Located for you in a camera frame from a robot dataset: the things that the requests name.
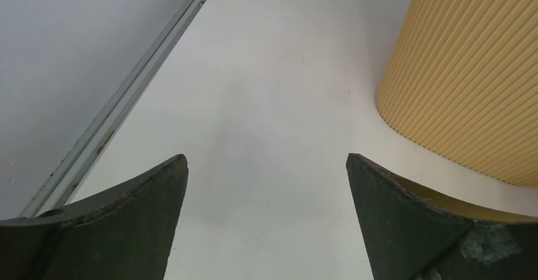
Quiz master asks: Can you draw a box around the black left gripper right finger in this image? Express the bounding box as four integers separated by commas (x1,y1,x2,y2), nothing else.
346,154,537,279

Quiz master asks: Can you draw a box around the aluminium frame rail left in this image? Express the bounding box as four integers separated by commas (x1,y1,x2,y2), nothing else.
20,0,207,218

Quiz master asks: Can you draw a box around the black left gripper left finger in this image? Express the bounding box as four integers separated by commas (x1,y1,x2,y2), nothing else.
1,154,188,279

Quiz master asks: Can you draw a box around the yellow ribbed waste bin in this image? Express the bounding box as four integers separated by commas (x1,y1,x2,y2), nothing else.
375,0,537,187

